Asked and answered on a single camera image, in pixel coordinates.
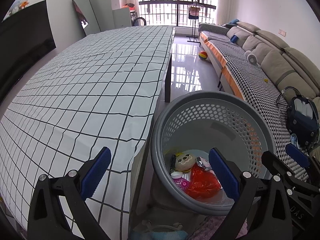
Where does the white cabinet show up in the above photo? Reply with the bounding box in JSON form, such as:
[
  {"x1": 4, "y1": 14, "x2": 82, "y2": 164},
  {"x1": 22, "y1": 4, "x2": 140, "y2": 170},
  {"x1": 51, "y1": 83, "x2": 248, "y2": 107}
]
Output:
[{"x1": 112, "y1": 7, "x2": 132, "y2": 29}]

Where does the grey sofa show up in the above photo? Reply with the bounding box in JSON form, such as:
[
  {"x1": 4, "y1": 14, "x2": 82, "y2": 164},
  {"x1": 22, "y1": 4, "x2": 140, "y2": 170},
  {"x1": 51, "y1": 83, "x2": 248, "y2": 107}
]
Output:
[{"x1": 199, "y1": 21, "x2": 320, "y2": 183}]

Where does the pink fluffy rug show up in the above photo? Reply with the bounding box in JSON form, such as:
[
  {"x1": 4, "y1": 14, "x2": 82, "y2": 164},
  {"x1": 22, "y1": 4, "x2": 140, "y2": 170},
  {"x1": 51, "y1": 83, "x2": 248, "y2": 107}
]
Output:
[{"x1": 187, "y1": 215, "x2": 248, "y2": 240}]

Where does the red plastic bag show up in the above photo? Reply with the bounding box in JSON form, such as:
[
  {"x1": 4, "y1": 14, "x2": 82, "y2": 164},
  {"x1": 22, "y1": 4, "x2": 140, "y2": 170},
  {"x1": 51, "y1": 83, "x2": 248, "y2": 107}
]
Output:
[{"x1": 185, "y1": 166, "x2": 222, "y2": 200}]

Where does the beige round plush toy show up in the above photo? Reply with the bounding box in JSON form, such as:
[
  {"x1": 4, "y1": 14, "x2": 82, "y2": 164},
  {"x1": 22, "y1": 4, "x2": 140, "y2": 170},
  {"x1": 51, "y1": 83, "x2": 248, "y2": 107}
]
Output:
[{"x1": 174, "y1": 150, "x2": 197, "y2": 172}]

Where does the black garment stand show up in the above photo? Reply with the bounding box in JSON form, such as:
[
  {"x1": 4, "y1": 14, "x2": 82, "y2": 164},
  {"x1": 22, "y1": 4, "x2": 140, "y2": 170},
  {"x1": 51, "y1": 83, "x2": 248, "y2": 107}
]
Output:
[{"x1": 186, "y1": 2, "x2": 204, "y2": 44}]

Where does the light blue towel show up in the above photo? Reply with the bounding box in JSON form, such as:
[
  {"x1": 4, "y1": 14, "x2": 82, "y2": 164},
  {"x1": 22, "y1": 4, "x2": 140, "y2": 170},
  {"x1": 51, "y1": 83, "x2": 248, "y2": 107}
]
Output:
[{"x1": 130, "y1": 230, "x2": 188, "y2": 240}]

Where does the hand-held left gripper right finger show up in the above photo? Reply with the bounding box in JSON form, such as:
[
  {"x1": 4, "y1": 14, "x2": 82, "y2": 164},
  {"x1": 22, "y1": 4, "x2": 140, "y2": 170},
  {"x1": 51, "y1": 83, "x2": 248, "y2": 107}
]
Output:
[{"x1": 208, "y1": 147, "x2": 293, "y2": 240}]

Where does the row of plush toys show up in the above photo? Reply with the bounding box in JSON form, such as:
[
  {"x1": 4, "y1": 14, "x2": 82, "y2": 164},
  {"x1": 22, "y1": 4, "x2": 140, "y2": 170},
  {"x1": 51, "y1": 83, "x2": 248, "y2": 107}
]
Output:
[{"x1": 10, "y1": 0, "x2": 32, "y2": 17}]

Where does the black curved television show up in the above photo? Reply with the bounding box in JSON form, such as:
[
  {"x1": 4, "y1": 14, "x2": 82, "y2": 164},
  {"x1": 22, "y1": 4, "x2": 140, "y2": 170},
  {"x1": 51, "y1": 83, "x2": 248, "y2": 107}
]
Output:
[{"x1": 0, "y1": 0, "x2": 57, "y2": 104}]

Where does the silver foil wrapper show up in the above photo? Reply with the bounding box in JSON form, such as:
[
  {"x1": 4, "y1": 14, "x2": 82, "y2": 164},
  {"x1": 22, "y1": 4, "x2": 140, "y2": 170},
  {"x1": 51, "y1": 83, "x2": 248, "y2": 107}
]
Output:
[{"x1": 196, "y1": 156, "x2": 213, "y2": 170}]

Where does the white round plush toy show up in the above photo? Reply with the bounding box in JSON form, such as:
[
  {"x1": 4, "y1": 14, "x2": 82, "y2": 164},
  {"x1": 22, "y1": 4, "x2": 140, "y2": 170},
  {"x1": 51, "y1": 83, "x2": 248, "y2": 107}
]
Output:
[{"x1": 244, "y1": 51, "x2": 259, "y2": 65}]

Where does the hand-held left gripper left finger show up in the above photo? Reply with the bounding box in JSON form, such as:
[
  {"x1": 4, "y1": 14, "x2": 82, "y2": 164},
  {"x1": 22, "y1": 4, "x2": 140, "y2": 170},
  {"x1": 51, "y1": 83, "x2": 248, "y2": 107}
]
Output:
[{"x1": 27, "y1": 147, "x2": 112, "y2": 240}]

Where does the white curtain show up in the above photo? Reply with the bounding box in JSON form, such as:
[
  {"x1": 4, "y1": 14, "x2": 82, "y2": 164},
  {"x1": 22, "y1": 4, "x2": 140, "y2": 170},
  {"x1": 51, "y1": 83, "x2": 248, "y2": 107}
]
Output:
[{"x1": 216, "y1": 0, "x2": 237, "y2": 25}]

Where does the grey perforated plastic basket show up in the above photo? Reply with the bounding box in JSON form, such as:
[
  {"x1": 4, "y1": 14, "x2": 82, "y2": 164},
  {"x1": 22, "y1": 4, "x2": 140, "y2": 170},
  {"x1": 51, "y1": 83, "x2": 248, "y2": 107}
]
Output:
[{"x1": 150, "y1": 91, "x2": 278, "y2": 217}]

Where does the black window grille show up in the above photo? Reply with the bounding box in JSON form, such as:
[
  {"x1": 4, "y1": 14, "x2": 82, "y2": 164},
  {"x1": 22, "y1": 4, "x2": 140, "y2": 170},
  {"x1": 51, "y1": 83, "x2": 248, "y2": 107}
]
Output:
[{"x1": 136, "y1": 0, "x2": 218, "y2": 28}]

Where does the pink hanging garment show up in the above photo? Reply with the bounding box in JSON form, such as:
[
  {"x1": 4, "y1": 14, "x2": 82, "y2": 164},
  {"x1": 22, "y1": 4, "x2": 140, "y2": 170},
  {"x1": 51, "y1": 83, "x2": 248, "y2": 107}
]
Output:
[{"x1": 188, "y1": 5, "x2": 202, "y2": 20}]

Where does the white plastic stand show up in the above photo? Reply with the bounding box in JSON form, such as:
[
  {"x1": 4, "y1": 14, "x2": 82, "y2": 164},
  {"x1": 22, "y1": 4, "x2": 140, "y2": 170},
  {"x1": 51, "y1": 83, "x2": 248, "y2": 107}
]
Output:
[{"x1": 142, "y1": 220, "x2": 184, "y2": 233}]

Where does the navy bag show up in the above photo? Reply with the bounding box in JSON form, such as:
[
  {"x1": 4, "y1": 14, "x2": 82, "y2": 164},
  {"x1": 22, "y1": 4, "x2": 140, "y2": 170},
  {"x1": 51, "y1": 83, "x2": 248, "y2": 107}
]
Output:
[{"x1": 276, "y1": 86, "x2": 320, "y2": 148}]

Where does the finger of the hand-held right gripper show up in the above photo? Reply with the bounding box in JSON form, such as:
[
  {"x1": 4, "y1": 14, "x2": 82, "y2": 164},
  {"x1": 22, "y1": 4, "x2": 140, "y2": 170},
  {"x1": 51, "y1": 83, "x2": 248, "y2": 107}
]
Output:
[
  {"x1": 286, "y1": 144, "x2": 312, "y2": 168},
  {"x1": 261, "y1": 151, "x2": 320, "y2": 198}
]

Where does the leaning floor mirror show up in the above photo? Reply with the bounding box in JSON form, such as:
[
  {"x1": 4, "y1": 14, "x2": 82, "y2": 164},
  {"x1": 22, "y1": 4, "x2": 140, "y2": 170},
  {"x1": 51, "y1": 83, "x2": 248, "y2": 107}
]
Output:
[{"x1": 72, "y1": 0, "x2": 102, "y2": 37}]

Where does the pink plastic mesh piece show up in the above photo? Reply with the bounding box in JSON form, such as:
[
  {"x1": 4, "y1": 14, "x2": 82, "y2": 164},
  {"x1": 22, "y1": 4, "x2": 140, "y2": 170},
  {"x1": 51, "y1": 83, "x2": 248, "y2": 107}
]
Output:
[{"x1": 174, "y1": 175, "x2": 192, "y2": 190}]

